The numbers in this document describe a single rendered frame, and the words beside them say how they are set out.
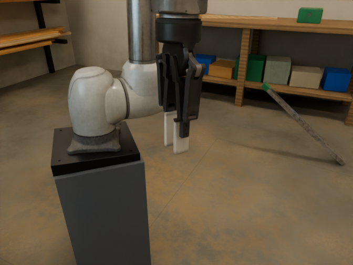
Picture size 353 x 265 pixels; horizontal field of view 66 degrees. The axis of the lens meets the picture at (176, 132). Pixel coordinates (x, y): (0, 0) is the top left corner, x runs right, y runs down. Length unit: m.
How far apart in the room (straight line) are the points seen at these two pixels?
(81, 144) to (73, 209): 0.23
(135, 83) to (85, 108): 0.19
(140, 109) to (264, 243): 0.95
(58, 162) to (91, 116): 0.18
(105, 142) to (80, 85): 0.22
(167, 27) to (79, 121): 0.61
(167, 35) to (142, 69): 0.55
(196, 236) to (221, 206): 0.27
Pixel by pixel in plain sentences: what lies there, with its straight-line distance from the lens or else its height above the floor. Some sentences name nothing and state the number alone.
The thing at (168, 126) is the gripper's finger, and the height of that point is 0.92.
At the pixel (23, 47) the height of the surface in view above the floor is 0.53.
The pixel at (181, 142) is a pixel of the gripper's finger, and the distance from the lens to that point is 0.51.
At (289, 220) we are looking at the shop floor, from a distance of 1.73.
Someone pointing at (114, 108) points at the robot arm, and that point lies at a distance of 0.97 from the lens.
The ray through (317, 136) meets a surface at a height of 0.19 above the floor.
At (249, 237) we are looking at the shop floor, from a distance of 1.57.
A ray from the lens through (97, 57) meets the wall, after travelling 4.61.
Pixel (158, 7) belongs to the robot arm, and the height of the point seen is 1.13.
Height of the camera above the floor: 1.16
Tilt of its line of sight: 28 degrees down
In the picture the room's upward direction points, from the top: straight up
